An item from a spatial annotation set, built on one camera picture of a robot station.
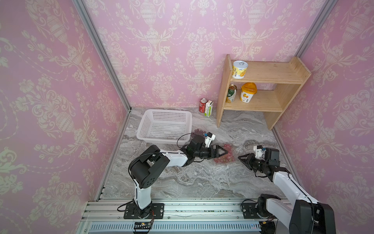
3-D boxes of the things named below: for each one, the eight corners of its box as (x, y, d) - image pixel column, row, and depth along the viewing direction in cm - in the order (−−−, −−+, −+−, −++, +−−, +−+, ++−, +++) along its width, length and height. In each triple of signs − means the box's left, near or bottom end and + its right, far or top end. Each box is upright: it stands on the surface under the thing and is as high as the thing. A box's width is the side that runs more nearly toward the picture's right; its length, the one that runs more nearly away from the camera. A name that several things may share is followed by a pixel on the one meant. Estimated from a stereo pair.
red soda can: (198, 113, 120) (198, 103, 111) (200, 107, 125) (201, 97, 116) (204, 114, 119) (205, 104, 110) (206, 108, 124) (207, 98, 115)
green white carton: (204, 116, 118) (205, 103, 107) (206, 112, 121) (207, 99, 110) (209, 118, 117) (211, 105, 106) (211, 114, 120) (214, 101, 109)
